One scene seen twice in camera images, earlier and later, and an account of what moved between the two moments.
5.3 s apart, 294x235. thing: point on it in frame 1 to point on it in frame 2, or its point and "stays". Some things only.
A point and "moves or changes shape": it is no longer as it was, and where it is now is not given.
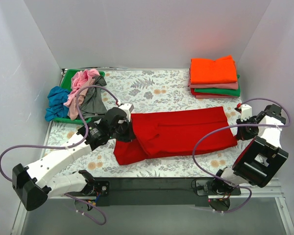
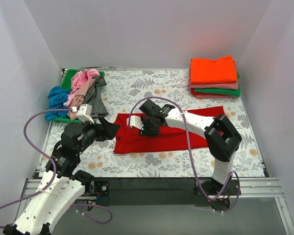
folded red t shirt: (196, 93) stays
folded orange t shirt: (207, 71) stays
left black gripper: (127, 133) to (99, 129)
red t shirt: (170, 132) moves or changes shape
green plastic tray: (66, 83) stays
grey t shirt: (93, 104) stays
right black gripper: (241, 132) to (149, 130)
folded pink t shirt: (232, 85) stays
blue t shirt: (57, 96) stays
